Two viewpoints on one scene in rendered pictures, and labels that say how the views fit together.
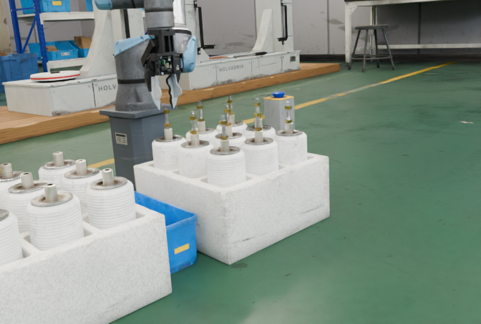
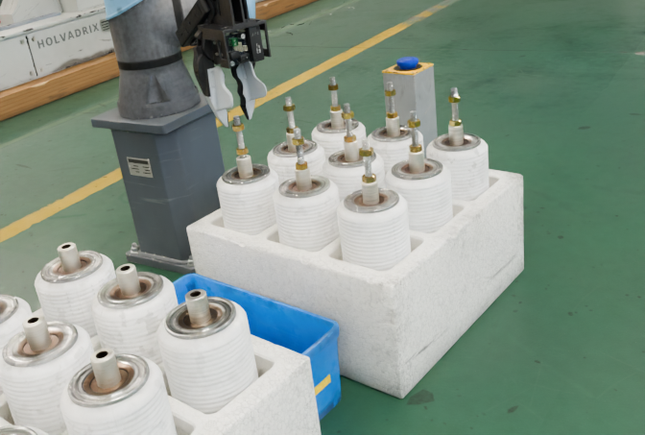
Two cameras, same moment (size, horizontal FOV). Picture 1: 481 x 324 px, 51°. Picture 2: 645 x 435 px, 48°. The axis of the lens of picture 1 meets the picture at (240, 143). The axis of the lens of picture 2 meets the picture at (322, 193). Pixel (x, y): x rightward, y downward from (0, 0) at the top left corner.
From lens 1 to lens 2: 38 cm
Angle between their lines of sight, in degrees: 12
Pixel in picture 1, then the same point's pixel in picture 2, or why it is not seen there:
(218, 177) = (369, 252)
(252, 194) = (428, 273)
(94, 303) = not seen: outside the picture
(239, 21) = not seen: outside the picture
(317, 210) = (510, 266)
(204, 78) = not seen: hidden behind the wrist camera
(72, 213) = (157, 404)
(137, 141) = (171, 171)
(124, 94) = (135, 88)
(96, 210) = (191, 376)
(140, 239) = (277, 414)
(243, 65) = not seen: outside the picture
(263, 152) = (431, 191)
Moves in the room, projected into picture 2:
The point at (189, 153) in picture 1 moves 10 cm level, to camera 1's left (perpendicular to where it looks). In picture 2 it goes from (301, 207) to (229, 220)
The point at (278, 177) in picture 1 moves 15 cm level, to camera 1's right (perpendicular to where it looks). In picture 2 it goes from (461, 231) to (561, 213)
